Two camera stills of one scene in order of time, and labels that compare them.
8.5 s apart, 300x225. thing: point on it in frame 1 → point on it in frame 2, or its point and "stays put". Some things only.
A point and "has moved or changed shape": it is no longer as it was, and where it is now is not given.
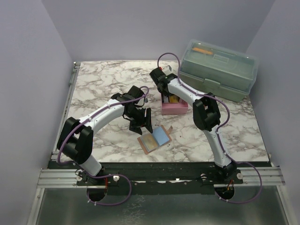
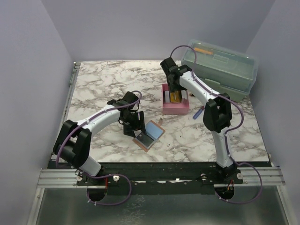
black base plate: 131,178 stays put
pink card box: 174,108 stays put
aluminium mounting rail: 67,178 stays put
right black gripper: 169,94 → 172,88
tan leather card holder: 160,137 has moved or changed shape
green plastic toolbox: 209,69 stays put
